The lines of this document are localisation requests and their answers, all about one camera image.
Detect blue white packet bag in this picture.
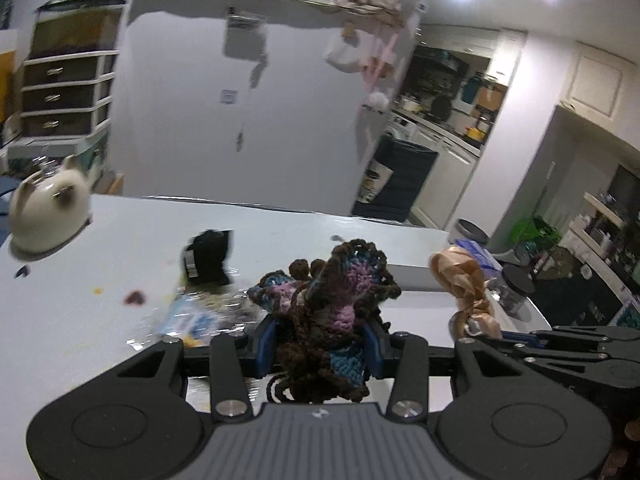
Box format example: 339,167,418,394
127,290,266,351

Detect brown pink crochet scrunchie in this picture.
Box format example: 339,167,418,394
247,238,401,404

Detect peach satin scrunchie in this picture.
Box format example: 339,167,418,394
428,246,502,340

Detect black scrunchie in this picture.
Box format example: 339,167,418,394
182,230,231,286

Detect blue tissue pack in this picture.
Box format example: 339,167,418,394
454,238,502,280

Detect glass jar with black lid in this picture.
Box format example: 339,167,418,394
487,263,535,314

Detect grey metal tin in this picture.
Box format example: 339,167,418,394
448,219,489,246

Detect green plant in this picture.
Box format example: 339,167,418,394
509,216,561,256

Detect dark blue laundry hamper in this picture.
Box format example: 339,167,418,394
352,133,438,223

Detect white washing machine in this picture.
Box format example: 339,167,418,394
385,113,418,142

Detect white cat-shaped ceramic holder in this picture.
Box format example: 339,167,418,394
8,155,91,255

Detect white drawer cabinet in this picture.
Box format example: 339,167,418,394
20,50,118,139

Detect glass terrarium tank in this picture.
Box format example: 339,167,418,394
28,6,122,58

